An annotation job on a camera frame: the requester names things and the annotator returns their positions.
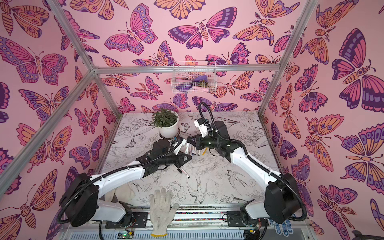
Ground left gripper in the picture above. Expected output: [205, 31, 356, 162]
[157, 150, 192, 168]

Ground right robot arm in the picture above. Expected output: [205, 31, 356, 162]
[187, 119, 308, 224]

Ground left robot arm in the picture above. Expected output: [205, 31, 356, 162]
[56, 137, 192, 227]

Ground white plant pot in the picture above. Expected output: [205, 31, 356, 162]
[158, 111, 179, 139]

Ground green plant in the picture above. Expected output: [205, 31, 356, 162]
[152, 109, 178, 128]

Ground white knit glove front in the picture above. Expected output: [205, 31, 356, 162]
[149, 188, 179, 238]

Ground green circuit board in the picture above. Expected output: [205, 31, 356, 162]
[118, 231, 134, 240]

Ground blue dotted glove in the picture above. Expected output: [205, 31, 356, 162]
[268, 219, 294, 237]

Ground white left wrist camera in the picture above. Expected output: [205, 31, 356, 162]
[173, 137, 187, 156]

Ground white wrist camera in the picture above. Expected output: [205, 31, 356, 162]
[194, 118, 212, 138]
[173, 137, 187, 156]

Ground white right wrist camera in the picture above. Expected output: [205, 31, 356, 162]
[194, 118, 212, 138]

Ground white wire basket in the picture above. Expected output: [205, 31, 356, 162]
[170, 61, 218, 94]

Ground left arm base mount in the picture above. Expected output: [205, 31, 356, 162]
[106, 201, 149, 229]

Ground aluminium frame rail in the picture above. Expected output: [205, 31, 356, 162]
[94, 64, 280, 75]

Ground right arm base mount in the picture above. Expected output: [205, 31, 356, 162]
[223, 211, 268, 230]

